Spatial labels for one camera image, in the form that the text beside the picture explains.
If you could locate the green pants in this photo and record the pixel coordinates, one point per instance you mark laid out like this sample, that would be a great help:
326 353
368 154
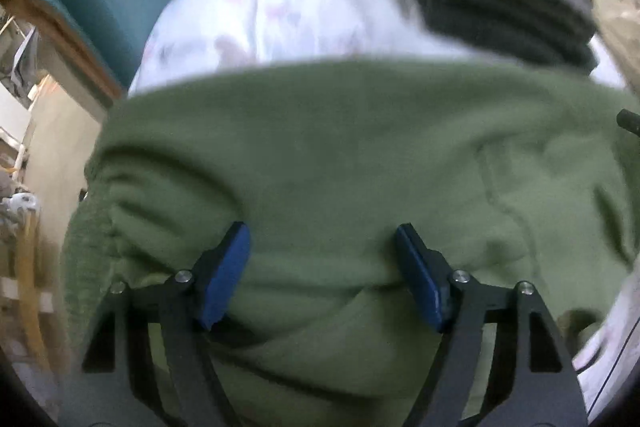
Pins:
325 157

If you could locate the cluttered white shelf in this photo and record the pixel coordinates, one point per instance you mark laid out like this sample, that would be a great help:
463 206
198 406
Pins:
20 117

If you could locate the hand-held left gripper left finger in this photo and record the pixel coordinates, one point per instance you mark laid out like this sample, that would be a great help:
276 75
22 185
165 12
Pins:
226 277

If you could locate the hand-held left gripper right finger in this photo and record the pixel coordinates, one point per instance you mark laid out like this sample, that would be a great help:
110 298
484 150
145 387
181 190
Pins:
420 279

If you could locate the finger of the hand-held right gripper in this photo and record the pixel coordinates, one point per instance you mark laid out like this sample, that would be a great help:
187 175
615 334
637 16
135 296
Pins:
629 120

